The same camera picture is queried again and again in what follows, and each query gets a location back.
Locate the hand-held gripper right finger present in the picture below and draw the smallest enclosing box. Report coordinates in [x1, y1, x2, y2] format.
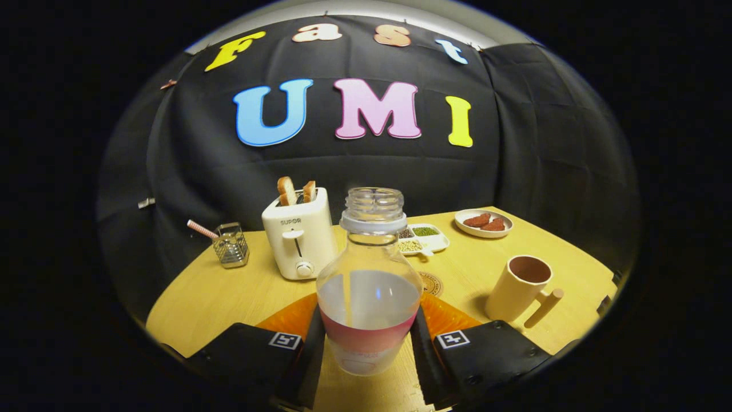
[409, 292, 552, 411]

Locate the wooden table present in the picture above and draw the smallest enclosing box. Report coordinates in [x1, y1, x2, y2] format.
[146, 206, 621, 412]

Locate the cream cup with handle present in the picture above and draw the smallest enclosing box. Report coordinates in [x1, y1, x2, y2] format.
[485, 255, 564, 329]

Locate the striped straw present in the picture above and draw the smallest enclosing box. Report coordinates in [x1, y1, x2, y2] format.
[187, 220, 220, 240]

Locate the wire mesh basket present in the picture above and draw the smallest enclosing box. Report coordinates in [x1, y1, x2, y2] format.
[213, 223, 250, 269]

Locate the white toaster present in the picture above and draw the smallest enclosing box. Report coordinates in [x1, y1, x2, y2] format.
[262, 187, 339, 281]

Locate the white round plate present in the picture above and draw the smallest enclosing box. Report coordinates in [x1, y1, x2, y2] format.
[455, 209, 514, 239]

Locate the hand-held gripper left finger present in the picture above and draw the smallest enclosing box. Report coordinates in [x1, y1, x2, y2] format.
[186, 293, 327, 410]

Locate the white divided dish with beans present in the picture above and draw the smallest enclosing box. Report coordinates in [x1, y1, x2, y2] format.
[399, 223, 450, 256]

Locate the clear juice bottle pink label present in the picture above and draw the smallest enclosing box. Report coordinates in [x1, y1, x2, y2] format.
[316, 187, 424, 377]

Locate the round brown coaster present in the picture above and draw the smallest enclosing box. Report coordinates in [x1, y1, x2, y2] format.
[417, 271, 444, 298]

